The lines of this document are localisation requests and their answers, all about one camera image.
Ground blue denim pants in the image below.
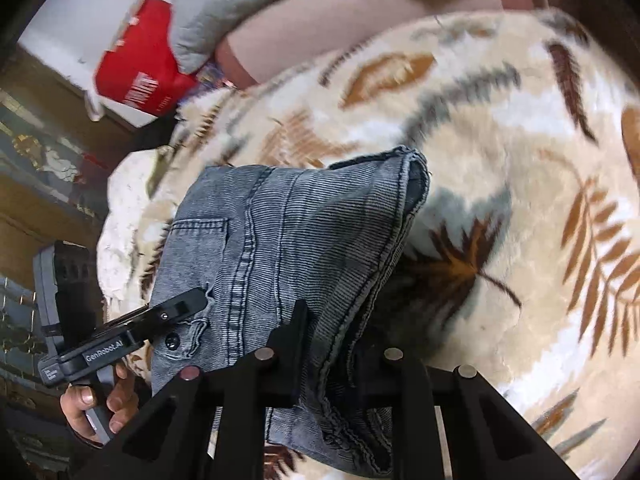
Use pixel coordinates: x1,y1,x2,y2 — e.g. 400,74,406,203
149,146,432,479

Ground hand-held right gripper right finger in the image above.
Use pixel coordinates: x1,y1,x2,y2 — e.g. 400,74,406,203
350,344,582,480

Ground leaf-printed cream blanket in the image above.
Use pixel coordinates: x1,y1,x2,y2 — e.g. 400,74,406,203
97,7,640,480

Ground brown and pink sofa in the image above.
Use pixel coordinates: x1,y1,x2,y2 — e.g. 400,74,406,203
215,0,640,97

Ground person's left hand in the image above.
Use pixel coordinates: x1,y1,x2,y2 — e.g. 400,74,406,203
60,362,140,436

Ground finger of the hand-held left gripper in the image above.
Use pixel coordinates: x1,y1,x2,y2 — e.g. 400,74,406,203
106,288,209,337

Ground purple packet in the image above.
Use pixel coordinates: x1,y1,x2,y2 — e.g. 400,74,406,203
192,62,237,97

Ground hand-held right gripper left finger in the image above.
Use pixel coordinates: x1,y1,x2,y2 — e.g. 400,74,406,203
75,300,309,480

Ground white printed pillow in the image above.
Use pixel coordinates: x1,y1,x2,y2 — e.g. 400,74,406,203
97,147,182,307

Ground red shopping bag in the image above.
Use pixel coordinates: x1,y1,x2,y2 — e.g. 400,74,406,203
82,0,202,129

